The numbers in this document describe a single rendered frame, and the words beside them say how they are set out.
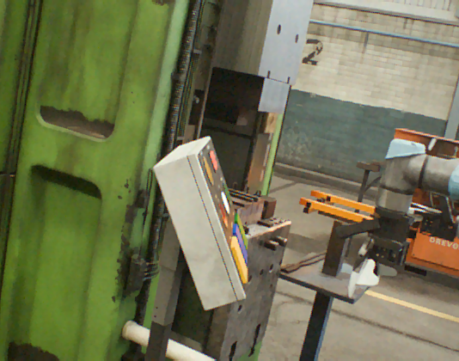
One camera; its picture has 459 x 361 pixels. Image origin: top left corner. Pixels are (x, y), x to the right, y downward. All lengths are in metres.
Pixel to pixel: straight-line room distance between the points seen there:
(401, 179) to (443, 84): 7.99
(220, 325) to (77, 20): 0.96
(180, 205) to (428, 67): 8.36
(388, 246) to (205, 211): 0.44
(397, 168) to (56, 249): 0.99
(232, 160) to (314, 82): 7.47
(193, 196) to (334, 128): 8.39
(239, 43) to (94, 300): 0.80
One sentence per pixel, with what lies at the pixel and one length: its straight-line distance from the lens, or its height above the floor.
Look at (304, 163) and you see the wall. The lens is 9.43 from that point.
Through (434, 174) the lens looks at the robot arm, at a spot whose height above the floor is 1.24.
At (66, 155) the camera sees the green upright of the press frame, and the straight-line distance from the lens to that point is 1.53.
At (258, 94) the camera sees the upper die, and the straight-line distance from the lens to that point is 1.56.
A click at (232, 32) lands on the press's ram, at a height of 1.47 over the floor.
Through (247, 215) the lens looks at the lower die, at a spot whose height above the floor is 0.95.
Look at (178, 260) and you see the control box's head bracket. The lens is 1.15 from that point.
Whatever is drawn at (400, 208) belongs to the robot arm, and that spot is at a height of 1.15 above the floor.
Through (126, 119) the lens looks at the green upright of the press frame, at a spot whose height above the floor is 1.19.
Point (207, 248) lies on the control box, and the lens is 0.98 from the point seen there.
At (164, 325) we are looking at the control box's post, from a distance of 1.21.
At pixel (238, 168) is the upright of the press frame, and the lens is 1.98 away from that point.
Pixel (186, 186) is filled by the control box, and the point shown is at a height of 1.14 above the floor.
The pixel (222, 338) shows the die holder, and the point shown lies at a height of 0.60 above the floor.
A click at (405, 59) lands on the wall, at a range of 9.23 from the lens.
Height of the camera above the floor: 1.33
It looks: 10 degrees down
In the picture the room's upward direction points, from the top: 12 degrees clockwise
